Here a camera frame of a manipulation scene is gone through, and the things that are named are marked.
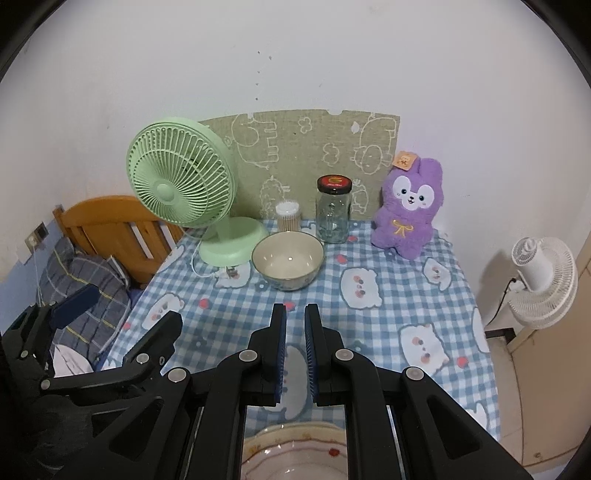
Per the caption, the small red white plate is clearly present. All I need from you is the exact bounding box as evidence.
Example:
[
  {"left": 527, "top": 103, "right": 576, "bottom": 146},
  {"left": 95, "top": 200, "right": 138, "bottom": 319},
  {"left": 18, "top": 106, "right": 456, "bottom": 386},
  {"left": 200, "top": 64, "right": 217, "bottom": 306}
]
[{"left": 240, "top": 440, "right": 349, "bottom": 480}]

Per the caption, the grey plaid pillow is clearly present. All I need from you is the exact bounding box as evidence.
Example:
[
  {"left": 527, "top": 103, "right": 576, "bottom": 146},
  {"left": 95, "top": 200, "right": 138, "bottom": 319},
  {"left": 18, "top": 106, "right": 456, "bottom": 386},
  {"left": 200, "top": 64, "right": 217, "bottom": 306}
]
[{"left": 38, "top": 238, "right": 131, "bottom": 367}]

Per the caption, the wooden bed headboard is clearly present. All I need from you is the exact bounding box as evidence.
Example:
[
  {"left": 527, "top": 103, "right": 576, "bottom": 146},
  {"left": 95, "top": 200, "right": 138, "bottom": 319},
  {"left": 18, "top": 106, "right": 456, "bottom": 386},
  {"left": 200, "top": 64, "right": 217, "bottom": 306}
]
[{"left": 53, "top": 195, "right": 184, "bottom": 286}]

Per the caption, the large scalloped yellow floral plate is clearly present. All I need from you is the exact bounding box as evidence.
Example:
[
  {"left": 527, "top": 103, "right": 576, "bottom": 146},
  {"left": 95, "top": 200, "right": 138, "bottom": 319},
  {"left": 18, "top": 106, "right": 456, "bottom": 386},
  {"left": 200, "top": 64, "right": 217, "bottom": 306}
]
[{"left": 242, "top": 422, "right": 346, "bottom": 462}]

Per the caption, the blue checkered tablecloth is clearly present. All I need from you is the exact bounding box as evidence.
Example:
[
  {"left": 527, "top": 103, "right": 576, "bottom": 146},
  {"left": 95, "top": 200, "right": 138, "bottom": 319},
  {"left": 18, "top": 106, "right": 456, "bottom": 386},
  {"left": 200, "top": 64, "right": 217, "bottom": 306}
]
[{"left": 103, "top": 221, "right": 501, "bottom": 437}]

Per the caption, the beige door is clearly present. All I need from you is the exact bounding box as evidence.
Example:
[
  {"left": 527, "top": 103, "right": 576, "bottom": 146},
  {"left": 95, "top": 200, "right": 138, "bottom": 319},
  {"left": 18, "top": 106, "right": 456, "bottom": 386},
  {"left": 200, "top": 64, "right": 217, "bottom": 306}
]
[{"left": 505, "top": 244, "right": 591, "bottom": 474}]

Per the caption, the back ceramic bowl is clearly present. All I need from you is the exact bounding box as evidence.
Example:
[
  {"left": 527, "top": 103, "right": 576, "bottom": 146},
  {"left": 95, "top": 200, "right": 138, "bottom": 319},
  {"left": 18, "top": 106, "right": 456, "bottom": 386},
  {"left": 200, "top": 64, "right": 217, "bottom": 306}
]
[{"left": 252, "top": 231, "right": 325, "bottom": 292}]

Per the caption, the green desk fan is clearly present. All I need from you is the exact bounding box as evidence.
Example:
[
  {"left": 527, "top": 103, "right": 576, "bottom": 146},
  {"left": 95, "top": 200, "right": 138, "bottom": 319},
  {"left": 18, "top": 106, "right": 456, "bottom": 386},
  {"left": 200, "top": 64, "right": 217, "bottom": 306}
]
[{"left": 126, "top": 118, "right": 269, "bottom": 268}]

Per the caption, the white standing fan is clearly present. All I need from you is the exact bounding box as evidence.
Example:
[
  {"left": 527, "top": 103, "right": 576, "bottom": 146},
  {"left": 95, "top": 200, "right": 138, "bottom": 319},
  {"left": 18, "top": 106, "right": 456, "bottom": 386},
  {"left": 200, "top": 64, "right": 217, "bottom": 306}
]
[{"left": 508, "top": 237, "right": 578, "bottom": 330}]

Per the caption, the green cartoon board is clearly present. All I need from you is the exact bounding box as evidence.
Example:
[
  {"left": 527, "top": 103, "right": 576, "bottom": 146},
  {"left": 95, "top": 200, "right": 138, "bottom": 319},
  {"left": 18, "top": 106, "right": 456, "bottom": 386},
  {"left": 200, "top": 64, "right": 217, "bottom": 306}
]
[{"left": 202, "top": 109, "right": 400, "bottom": 220}]

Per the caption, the glass jar with black lid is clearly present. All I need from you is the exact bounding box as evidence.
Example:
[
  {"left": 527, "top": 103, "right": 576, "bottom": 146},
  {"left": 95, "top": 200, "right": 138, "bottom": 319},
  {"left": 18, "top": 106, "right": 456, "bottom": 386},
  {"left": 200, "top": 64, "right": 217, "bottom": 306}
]
[{"left": 315, "top": 174, "right": 353, "bottom": 244}]

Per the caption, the purple plush bunny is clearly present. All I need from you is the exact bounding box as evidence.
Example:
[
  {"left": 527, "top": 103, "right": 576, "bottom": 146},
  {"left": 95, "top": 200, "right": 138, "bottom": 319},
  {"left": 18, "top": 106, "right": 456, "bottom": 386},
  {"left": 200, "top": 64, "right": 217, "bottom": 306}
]
[{"left": 370, "top": 152, "right": 444, "bottom": 260}]

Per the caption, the wall power socket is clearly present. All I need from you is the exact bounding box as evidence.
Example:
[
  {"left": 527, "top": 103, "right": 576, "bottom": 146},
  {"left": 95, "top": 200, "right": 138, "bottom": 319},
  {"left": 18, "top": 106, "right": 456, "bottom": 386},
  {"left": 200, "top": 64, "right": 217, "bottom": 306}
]
[{"left": 25, "top": 222, "right": 49, "bottom": 253}]

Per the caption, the white fan cable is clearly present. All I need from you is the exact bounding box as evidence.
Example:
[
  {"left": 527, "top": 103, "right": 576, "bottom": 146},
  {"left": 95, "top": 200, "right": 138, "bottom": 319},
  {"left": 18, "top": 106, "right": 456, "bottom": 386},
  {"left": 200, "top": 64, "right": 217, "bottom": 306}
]
[{"left": 186, "top": 230, "right": 233, "bottom": 280}]

